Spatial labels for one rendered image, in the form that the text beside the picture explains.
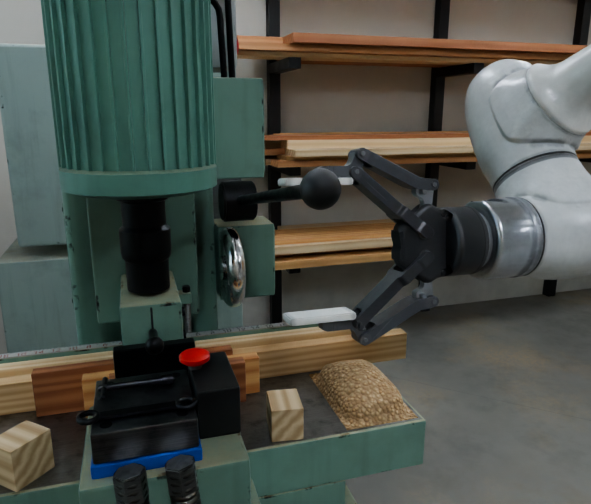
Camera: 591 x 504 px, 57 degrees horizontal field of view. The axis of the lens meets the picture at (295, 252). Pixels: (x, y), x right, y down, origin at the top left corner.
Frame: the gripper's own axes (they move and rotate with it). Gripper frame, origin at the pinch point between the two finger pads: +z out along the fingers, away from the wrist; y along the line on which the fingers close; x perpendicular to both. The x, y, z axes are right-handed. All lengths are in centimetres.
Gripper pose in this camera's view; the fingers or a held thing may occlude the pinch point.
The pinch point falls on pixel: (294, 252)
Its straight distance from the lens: 53.9
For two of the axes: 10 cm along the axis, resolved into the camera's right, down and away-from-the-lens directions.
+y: -0.3, -9.9, -1.2
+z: -9.6, 0.7, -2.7
